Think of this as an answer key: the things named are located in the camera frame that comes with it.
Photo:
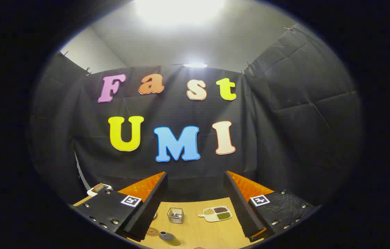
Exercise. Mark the wooden table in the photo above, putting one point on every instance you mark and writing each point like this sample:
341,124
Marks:
198,233

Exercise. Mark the round cork coaster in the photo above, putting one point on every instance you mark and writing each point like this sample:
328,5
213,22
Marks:
152,231

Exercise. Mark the toast slice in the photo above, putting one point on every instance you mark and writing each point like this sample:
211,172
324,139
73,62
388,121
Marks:
98,188

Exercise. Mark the silver bottle with green label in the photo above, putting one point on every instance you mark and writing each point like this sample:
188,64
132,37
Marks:
169,238

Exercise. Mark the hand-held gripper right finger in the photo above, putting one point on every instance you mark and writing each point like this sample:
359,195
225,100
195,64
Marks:
241,211

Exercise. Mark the white divided dish of beans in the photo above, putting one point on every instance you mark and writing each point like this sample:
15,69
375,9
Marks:
215,213

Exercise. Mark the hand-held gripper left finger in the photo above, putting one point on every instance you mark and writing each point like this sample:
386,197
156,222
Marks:
146,214

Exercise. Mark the cream toaster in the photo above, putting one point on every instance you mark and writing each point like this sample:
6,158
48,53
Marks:
109,188

